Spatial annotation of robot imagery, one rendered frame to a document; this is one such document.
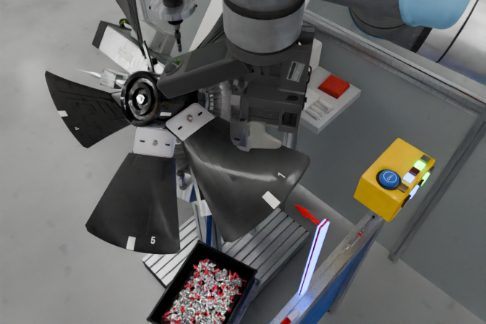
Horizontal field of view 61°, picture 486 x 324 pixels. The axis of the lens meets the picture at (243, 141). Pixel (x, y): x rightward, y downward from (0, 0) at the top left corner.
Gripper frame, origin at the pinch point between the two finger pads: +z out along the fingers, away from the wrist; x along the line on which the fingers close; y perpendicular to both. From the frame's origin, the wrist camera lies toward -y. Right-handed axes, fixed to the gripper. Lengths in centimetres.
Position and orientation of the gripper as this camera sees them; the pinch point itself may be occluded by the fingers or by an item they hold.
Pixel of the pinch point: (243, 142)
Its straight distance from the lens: 57.1
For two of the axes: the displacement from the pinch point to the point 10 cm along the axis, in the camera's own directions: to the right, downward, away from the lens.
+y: 9.8, 1.6, -1.2
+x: 2.0, -8.1, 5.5
